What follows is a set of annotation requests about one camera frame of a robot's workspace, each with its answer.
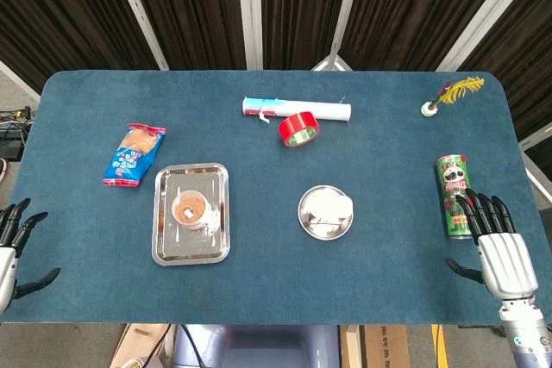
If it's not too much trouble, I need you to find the brown cardboard box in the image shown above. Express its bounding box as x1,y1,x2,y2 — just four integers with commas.
360,324,411,368

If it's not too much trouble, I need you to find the white metal frame post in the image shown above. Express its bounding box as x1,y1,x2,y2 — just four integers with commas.
106,0,170,71
310,0,367,72
235,0,265,71
436,0,540,72

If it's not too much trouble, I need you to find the round steel plate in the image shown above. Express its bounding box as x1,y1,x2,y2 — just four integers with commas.
297,184,354,241

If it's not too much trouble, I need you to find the dark brown curtain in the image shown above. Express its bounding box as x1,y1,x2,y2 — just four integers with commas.
0,0,552,169

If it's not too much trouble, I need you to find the blue snack bag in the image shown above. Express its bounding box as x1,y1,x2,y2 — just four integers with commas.
102,122,166,189

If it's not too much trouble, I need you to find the green Pringles can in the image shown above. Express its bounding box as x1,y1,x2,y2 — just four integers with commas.
436,153,480,240

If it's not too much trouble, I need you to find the red tape roll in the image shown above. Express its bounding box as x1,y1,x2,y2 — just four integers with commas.
278,111,321,148

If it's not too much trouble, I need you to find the blue felt table cover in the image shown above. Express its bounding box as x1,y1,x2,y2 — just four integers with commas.
0,69,552,326

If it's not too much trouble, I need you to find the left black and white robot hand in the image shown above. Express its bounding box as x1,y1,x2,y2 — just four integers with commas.
0,197,62,314

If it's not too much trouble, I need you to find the yellow feather shuttlecock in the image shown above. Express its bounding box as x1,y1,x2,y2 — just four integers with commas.
420,77,486,118

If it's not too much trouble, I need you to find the purple-grey robot torso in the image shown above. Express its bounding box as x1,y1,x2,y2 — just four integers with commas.
172,324,342,368

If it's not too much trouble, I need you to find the white plastic wrap roll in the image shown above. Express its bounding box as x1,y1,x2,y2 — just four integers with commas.
241,96,353,126

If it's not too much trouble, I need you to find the light wooden plank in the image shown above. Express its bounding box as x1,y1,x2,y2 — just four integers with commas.
340,324,361,368

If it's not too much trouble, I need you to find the rectangular steel tray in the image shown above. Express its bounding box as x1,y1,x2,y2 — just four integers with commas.
151,162,230,267

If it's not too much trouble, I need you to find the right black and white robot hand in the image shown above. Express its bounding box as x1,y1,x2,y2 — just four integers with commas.
445,188,540,301

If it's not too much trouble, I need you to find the black floor cable bundle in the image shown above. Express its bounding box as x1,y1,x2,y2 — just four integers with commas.
0,104,34,162

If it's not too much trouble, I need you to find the light wooden crate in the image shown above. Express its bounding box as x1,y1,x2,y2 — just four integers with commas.
110,323,173,368

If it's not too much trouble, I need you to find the small round cup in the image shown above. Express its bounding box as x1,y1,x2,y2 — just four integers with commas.
171,189,219,236

